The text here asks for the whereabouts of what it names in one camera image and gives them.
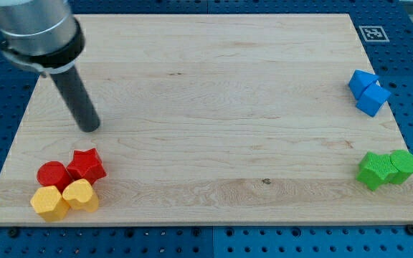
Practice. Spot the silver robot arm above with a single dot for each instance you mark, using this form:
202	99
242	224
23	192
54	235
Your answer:
40	36

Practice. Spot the light wooden board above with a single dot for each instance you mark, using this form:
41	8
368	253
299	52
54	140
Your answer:
214	120

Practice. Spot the red star block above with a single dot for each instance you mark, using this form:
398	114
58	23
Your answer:
86	164

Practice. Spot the yellow heart block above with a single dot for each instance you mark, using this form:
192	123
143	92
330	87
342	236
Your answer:
80	195

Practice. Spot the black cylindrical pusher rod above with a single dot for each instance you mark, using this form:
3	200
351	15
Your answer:
73	92

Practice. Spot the red cylinder block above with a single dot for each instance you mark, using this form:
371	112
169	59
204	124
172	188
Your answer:
54	173

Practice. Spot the blue triangle block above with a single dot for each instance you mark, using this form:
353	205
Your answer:
359	82

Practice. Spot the blue cube block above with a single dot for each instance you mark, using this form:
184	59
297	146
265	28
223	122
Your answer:
372	99

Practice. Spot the green star block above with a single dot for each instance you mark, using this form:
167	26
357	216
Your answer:
376	170

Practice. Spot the yellow hexagon block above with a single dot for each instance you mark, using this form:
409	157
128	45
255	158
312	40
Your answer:
49	204

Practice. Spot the white fiducial marker tag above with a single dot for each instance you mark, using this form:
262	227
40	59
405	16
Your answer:
372	33

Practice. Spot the green cylinder block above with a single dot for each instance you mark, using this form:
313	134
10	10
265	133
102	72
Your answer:
402	160

